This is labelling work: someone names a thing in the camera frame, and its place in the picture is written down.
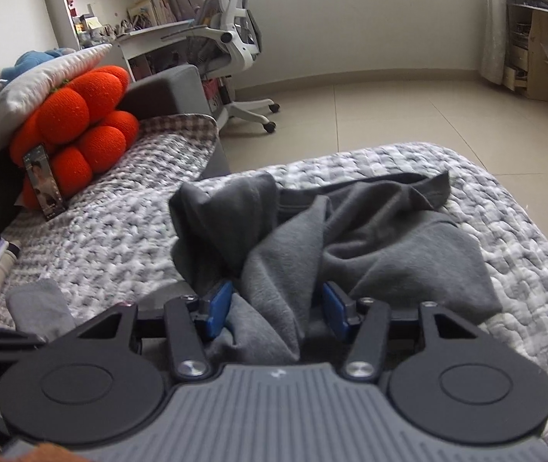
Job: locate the red storage box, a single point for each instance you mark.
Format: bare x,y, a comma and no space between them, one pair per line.
212,96

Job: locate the white office chair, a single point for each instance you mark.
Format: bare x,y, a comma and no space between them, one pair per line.
235,33

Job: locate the white bookshelf with books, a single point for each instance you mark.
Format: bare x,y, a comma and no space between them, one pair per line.
158,38

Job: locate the blue plush toy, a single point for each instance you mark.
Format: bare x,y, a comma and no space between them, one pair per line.
33,60

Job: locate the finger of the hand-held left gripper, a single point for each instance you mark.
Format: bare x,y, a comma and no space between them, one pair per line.
0,344

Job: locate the white pillow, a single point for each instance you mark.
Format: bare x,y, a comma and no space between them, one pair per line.
38,82

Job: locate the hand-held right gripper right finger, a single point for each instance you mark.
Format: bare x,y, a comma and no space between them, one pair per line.
335,310

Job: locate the orange tomato cushion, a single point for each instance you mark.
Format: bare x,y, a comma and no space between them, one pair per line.
67,110

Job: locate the picture books on desk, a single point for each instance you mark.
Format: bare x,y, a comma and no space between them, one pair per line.
151,9

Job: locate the grey sweatshirt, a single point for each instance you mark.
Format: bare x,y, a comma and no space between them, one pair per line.
351,250

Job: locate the small grey cloth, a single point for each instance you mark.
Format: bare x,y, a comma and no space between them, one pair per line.
38,305

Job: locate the grey white quilted blanket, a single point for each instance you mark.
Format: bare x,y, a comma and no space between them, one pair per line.
110,231

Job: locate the beige curtain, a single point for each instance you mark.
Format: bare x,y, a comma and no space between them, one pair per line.
493,19

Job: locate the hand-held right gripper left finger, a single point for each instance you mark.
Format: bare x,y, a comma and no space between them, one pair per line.
218,310

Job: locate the photo card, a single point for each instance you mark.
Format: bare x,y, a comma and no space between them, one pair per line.
43,183

